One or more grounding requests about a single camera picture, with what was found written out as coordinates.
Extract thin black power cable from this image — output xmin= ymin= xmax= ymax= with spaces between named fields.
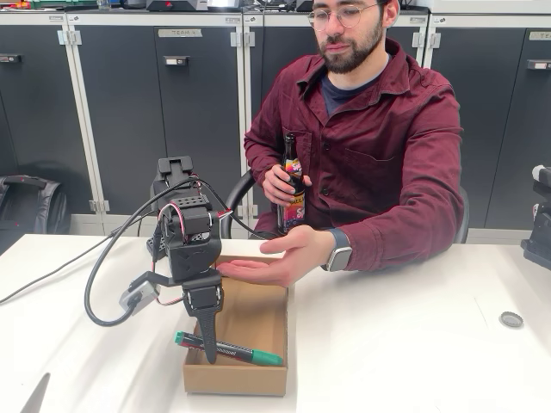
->
xmin=0 ymin=208 xmax=156 ymax=305

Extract round wire-rim glasses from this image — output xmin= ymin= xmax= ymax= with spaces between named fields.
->
xmin=306 ymin=3 xmax=380 ymax=32

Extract black backpack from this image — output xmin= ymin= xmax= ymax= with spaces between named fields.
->
xmin=0 ymin=174 xmax=72 ymax=255

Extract thick black camera cable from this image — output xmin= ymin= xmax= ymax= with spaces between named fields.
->
xmin=84 ymin=178 xmax=276 ymax=328

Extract bearded person head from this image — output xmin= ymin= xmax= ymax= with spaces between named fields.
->
xmin=307 ymin=0 xmax=399 ymax=75

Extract dark glass beer bottle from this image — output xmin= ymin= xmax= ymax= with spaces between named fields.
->
xmin=276 ymin=132 xmax=307 ymax=237

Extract black office chair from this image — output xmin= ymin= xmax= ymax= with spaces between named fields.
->
xmin=221 ymin=169 xmax=471 ymax=244

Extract person's right hand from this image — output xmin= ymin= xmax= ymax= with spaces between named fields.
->
xmin=261 ymin=163 xmax=313 ymax=209

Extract white device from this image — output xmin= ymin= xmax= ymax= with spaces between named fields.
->
xmin=206 ymin=0 xmax=242 ymax=13

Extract green flat box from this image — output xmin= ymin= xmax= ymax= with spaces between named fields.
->
xmin=32 ymin=0 xmax=100 ymax=9

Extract open brown cardboard box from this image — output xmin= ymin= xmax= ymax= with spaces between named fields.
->
xmin=183 ymin=254 xmax=290 ymax=398

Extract red white servo wire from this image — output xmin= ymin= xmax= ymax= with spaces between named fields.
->
xmin=157 ymin=201 xmax=236 ymax=249
xmin=152 ymin=253 xmax=189 ymax=307

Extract right forearm maroon sleeve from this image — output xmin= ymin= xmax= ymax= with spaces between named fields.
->
xmin=244 ymin=133 xmax=288 ymax=186

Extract person torso maroon shirt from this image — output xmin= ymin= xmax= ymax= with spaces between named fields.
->
xmin=244 ymin=37 xmax=466 ymax=242

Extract left forearm maroon sleeve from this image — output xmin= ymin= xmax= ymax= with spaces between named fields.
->
xmin=342 ymin=188 xmax=466 ymax=273

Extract silver bottle cap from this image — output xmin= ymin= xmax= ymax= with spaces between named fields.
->
xmin=498 ymin=310 xmax=525 ymax=329

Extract green edding marker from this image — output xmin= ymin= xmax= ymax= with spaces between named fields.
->
xmin=173 ymin=330 xmax=284 ymax=367

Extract person's left hand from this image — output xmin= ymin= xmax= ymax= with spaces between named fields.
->
xmin=216 ymin=224 xmax=337 ymax=288

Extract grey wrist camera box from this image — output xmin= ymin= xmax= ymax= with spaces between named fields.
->
xmin=119 ymin=273 xmax=161 ymax=317

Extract silver smartwatch grey band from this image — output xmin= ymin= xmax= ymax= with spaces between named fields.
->
xmin=320 ymin=227 xmax=354 ymax=273

